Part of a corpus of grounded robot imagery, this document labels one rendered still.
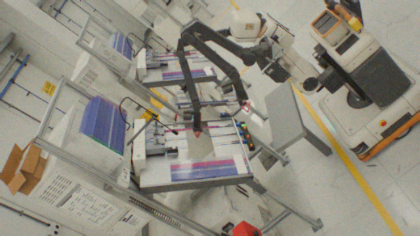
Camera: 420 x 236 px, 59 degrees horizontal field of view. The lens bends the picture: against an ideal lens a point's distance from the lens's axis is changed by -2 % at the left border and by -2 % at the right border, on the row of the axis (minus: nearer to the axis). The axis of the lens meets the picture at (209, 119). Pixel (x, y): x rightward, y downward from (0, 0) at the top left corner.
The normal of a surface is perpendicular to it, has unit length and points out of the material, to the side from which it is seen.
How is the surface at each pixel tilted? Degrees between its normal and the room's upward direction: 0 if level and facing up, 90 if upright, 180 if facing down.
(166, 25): 90
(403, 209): 0
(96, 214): 93
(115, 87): 90
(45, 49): 90
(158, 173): 46
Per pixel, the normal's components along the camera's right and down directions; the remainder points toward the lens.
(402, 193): -0.72, -0.52
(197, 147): 0.14, 0.53
